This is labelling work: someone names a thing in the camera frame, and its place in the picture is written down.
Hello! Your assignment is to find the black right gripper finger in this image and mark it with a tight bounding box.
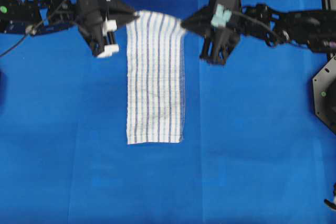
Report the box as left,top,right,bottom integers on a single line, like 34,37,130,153
181,6,213,28
183,24,215,41

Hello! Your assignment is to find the black clamp at edge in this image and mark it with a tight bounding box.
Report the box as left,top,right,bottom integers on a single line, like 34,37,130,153
323,184,336,211

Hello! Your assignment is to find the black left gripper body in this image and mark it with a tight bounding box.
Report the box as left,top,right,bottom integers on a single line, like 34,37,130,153
75,0,119,58

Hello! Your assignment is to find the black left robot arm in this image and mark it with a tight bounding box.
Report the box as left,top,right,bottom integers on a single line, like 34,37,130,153
1,0,139,58

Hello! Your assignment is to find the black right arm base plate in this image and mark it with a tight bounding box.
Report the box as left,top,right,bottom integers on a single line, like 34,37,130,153
311,0,336,141

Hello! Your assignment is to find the blue striped white towel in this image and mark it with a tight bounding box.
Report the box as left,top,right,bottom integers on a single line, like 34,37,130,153
127,10,186,145

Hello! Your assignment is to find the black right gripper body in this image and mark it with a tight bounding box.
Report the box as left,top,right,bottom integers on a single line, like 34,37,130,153
200,0,242,65

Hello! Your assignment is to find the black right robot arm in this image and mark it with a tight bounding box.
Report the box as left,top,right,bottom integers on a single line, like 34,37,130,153
181,0,335,66

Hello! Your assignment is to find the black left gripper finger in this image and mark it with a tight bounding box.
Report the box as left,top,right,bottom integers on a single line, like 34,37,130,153
107,0,136,17
104,14,139,33

